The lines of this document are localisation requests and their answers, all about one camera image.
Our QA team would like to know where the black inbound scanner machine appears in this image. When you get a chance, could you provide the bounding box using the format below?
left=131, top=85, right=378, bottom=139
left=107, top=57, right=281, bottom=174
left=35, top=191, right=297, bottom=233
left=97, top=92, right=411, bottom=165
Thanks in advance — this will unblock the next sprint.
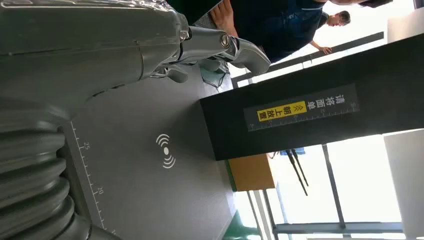
left=62, top=32, right=424, bottom=240

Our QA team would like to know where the brown cardboard box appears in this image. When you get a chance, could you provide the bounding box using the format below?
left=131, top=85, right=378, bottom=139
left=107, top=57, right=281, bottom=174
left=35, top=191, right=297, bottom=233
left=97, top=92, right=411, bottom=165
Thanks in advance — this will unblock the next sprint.
left=228, top=153, right=278, bottom=193

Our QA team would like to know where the person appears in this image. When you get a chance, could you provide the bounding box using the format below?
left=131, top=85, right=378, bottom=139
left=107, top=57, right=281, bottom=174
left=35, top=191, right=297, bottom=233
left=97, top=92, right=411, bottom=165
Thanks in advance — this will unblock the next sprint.
left=309, top=10, right=352, bottom=56
left=210, top=0, right=394, bottom=64

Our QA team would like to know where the label sticker with yellow patch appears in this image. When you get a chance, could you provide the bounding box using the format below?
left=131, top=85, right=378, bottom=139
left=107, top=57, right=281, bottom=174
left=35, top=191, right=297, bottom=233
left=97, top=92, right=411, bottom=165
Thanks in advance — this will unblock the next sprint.
left=243, top=83, right=361, bottom=133

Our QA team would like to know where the black power cable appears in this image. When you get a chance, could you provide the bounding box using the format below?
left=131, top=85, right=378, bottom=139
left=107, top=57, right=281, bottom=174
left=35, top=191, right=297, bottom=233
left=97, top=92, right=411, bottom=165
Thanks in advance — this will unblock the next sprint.
left=198, top=59, right=230, bottom=89

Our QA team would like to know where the dark window frame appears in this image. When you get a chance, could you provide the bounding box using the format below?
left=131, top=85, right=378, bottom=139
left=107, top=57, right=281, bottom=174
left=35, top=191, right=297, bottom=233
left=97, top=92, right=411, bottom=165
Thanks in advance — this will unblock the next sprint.
left=246, top=144, right=404, bottom=240

